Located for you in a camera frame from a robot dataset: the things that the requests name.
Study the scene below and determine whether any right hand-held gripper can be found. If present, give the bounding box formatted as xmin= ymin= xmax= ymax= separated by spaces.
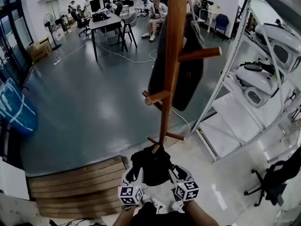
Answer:
xmin=168 ymin=165 xmax=200 ymax=202

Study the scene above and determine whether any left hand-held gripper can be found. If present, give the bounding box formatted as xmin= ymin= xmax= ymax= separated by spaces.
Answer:
xmin=118 ymin=167 xmax=144 ymax=206

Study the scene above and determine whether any black backpack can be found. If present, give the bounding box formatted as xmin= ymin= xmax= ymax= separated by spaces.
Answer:
xmin=130 ymin=145 xmax=189 ymax=187

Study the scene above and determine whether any wooden coat rack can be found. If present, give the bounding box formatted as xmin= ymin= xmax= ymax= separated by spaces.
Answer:
xmin=142 ymin=0 xmax=222 ymax=154

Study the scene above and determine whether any person's right forearm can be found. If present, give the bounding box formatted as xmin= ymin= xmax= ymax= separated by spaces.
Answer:
xmin=185 ymin=200 xmax=221 ymax=226

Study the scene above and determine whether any person's left forearm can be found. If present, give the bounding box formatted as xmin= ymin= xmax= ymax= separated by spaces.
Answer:
xmin=112 ymin=206 xmax=142 ymax=226

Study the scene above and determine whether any person's white right shoe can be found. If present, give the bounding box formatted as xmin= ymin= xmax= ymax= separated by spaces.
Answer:
xmin=169 ymin=201 xmax=186 ymax=213

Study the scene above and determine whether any person's white shoe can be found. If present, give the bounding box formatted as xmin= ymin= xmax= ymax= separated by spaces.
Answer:
xmin=169 ymin=201 xmax=186 ymax=213
xmin=141 ymin=193 xmax=157 ymax=208

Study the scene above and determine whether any person's white left shoe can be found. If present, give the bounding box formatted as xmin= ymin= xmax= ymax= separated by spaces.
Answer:
xmin=141 ymin=193 xmax=157 ymax=208

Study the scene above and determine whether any person's black clothing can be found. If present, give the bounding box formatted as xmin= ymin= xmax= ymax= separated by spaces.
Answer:
xmin=135 ymin=201 xmax=196 ymax=226

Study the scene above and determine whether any wooden plank platform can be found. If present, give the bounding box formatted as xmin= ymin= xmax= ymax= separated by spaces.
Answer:
xmin=26 ymin=154 xmax=131 ymax=220

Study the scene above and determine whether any white metal shelving unit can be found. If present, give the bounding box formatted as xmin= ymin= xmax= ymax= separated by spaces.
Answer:
xmin=191 ymin=0 xmax=301 ymax=163

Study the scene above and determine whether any black office chair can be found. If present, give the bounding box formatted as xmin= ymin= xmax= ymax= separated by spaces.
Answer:
xmin=244 ymin=145 xmax=301 ymax=207

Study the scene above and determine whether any dark grey hanging bag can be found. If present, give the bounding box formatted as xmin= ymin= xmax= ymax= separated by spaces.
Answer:
xmin=147 ymin=12 xmax=206 ymax=112

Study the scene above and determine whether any white cabinet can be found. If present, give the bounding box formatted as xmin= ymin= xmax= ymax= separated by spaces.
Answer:
xmin=0 ymin=158 xmax=30 ymax=201

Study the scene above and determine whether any white appliance with black lid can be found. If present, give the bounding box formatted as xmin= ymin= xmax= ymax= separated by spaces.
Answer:
xmin=235 ymin=59 xmax=280 ymax=108

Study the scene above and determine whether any cardboard box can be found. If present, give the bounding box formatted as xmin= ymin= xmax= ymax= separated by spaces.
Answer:
xmin=27 ymin=42 xmax=53 ymax=63

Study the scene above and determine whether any blue chair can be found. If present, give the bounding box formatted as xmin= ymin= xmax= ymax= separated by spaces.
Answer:
xmin=213 ymin=13 xmax=230 ymax=42

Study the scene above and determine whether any grey shell chair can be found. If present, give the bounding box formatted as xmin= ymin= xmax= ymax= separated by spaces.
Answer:
xmin=114 ymin=12 xmax=138 ymax=51

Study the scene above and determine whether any grey table with black legs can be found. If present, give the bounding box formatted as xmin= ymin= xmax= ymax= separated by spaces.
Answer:
xmin=88 ymin=13 xmax=129 ymax=62

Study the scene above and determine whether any large white appliance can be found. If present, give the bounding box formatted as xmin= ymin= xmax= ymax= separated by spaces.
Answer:
xmin=255 ymin=24 xmax=301 ymax=74

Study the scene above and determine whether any black swivel chair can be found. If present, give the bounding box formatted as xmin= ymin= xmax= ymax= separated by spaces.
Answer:
xmin=77 ymin=15 xmax=91 ymax=36

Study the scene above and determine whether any black bag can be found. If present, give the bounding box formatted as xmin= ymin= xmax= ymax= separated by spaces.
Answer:
xmin=91 ymin=12 xmax=111 ymax=22

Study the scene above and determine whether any black standing fan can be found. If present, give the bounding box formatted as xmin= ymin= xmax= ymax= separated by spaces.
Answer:
xmin=43 ymin=13 xmax=63 ymax=51

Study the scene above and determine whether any black computer monitor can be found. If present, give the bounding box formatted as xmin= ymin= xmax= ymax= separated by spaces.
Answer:
xmin=90 ymin=0 xmax=104 ymax=13

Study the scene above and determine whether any glass entrance door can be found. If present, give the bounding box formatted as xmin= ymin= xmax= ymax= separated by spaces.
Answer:
xmin=0 ymin=0 xmax=33 ymax=80

